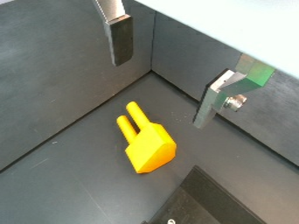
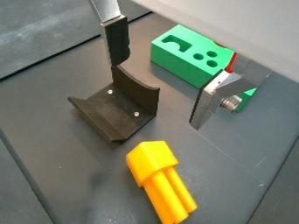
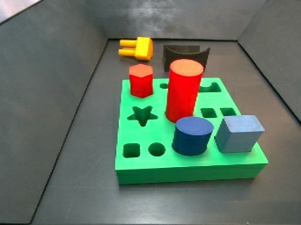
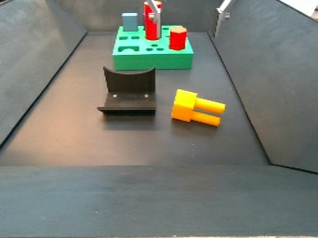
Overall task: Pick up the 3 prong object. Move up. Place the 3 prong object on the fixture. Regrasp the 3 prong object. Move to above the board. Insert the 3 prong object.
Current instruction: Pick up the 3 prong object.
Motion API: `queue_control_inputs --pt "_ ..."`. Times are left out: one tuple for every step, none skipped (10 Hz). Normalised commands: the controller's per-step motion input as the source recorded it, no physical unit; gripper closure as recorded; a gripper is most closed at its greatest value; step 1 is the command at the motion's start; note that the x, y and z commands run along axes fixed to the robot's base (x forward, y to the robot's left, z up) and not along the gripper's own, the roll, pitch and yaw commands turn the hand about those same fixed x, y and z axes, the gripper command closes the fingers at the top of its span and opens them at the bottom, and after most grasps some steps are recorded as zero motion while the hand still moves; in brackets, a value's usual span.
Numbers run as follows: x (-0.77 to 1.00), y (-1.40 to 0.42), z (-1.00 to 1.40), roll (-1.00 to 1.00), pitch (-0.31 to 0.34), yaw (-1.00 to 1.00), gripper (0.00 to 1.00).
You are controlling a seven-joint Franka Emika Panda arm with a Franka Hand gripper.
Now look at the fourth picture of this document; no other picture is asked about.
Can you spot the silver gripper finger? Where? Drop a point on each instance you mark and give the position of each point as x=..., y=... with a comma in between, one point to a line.
x=223, y=15
x=152, y=16

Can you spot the tall red cylinder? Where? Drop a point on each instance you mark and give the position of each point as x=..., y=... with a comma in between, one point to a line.
x=152, y=32

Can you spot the green foam shape board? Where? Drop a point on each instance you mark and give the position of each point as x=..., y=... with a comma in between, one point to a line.
x=136, y=53

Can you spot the red hexagonal prism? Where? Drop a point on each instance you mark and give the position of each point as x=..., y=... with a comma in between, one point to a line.
x=176, y=38

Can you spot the yellow three prong object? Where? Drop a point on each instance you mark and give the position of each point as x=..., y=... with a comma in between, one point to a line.
x=190, y=108

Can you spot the light blue square block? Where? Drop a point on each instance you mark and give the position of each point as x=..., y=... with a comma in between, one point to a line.
x=129, y=22

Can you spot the black curved fixture bracket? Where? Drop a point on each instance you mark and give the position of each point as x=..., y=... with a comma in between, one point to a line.
x=129, y=92

